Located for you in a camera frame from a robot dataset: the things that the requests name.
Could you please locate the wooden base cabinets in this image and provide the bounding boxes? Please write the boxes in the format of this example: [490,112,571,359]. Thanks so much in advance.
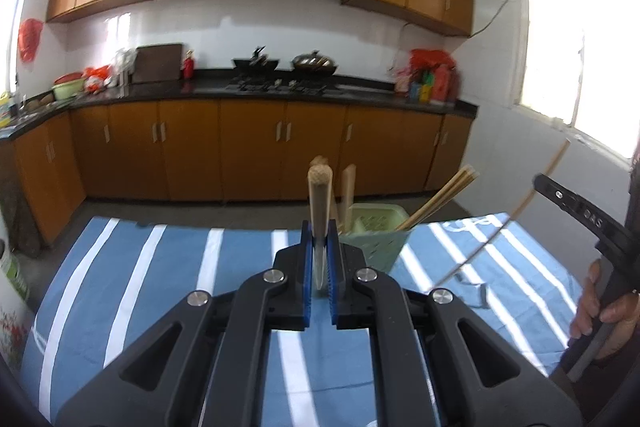
[12,99,476,245]

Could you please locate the gas stove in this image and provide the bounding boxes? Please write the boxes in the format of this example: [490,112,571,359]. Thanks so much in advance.
[225,77,343,96]

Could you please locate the black wok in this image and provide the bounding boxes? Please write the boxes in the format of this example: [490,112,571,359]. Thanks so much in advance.
[231,46,281,80]

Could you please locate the red packets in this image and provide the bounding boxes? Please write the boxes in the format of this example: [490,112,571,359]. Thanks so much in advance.
[395,48,461,104]

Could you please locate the dark brown cutting board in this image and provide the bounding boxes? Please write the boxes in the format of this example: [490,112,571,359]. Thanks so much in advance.
[132,43,183,84]

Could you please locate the black kitchen countertop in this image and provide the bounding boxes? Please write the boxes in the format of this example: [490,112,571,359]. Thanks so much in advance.
[0,67,478,140]

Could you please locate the wall cable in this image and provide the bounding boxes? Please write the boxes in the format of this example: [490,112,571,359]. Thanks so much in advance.
[387,0,523,72]

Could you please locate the green basin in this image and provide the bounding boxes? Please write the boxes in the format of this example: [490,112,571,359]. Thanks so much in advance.
[51,72,87,102]

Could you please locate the red hanging plastic bag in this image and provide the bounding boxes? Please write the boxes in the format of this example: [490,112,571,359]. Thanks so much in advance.
[17,18,45,64]

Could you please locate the wok with lid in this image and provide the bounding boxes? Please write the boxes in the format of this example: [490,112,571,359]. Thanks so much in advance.
[291,50,340,78]

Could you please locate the blue white striped tablecloth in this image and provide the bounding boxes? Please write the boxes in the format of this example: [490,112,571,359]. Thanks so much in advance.
[20,213,586,427]

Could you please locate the wooden utensil handle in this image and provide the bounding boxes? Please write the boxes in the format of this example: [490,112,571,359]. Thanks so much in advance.
[342,163,357,230]

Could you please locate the light brown chopstick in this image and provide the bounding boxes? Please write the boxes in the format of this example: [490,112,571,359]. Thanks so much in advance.
[434,138,572,289]

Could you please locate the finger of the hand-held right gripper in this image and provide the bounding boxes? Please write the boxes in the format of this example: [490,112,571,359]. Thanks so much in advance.
[532,173,637,258]

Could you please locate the red bags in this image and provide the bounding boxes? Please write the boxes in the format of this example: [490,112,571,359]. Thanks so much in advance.
[82,64,118,94]

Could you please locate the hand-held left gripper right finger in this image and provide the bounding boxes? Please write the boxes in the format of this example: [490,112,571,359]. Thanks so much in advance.
[326,220,585,427]

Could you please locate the wooden chopstick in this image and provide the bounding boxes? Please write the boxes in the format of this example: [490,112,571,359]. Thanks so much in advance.
[307,155,333,293]

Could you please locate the green utensil holder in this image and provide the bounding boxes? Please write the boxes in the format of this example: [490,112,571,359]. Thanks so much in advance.
[339,203,413,275]

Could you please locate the white floral container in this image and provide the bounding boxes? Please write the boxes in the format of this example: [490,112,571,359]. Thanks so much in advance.
[0,207,31,370]

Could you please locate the white plastic bag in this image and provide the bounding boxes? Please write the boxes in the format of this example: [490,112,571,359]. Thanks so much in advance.
[112,48,138,88]

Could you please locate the window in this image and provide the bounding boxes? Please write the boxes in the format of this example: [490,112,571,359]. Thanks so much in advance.
[515,0,640,162]

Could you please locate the yellow bottle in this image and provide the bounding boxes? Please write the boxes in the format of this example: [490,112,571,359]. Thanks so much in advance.
[0,91,16,128]

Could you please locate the person's right hand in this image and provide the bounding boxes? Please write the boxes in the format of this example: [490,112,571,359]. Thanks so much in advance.
[569,258,640,360]

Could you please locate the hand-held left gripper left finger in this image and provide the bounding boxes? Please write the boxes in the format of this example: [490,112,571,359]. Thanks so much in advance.
[55,220,315,427]

